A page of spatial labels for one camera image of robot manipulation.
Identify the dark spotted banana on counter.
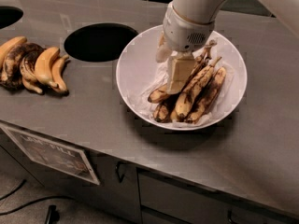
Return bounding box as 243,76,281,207
20,51,44,95

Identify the black cabinet handle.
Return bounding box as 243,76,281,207
115,161,126,183

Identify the white round bowl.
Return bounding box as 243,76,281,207
116,26,248,131

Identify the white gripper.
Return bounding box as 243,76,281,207
156,4,214,94

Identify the lower left banana in bowl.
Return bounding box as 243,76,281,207
153,96,177,123

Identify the bright yellow banana on counter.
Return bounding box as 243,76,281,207
35,47,60,88

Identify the small yellow banana rightmost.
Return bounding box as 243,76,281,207
51,55,69,94

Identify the blackened banana on counter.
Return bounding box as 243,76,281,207
1,42,44,91

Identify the grey cabinet drawer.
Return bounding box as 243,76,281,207
138,172,299,224

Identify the white paper liner in bowl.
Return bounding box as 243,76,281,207
126,37,247,130

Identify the black floor object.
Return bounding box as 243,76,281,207
44,205,60,224

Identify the yellow banana far left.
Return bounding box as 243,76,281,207
0,36,27,70

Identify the black floor cable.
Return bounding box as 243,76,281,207
0,178,74,217

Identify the right dark banana in bowl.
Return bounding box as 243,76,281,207
185,67,226,124

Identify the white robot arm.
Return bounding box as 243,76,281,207
156,0,299,94

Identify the framed landfill sign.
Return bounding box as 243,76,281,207
1,125,100,185

